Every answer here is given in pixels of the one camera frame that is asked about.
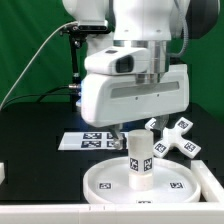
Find white border rail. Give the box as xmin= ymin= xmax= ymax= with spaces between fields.
xmin=191 ymin=160 xmax=224 ymax=205
xmin=0 ymin=203 xmax=224 ymax=224

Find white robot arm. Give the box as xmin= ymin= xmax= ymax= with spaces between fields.
xmin=62 ymin=0 xmax=220 ymax=149

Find grey cable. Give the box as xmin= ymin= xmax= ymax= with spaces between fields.
xmin=0 ymin=21 xmax=80 ymax=111

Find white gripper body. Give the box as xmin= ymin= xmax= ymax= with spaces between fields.
xmin=81 ymin=65 xmax=189 ymax=127

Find white cross-shaped table base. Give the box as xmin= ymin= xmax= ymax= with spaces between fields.
xmin=153 ymin=117 xmax=201 ymax=159

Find white right border rail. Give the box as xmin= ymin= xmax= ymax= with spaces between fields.
xmin=191 ymin=160 xmax=224 ymax=205

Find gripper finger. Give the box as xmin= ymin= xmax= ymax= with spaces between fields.
xmin=156 ymin=115 xmax=169 ymax=137
xmin=110 ymin=125 xmax=124 ymax=149

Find white left border block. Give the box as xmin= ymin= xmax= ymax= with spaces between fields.
xmin=0 ymin=163 xmax=5 ymax=185

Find white front border rail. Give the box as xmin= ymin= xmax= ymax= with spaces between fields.
xmin=0 ymin=203 xmax=224 ymax=224

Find white round table top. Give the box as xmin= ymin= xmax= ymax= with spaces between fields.
xmin=83 ymin=157 xmax=201 ymax=204

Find white marker sheet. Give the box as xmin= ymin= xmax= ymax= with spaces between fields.
xmin=58 ymin=132 xmax=115 ymax=151

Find black cable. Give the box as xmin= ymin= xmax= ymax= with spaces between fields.
xmin=0 ymin=85 xmax=81 ymax=111

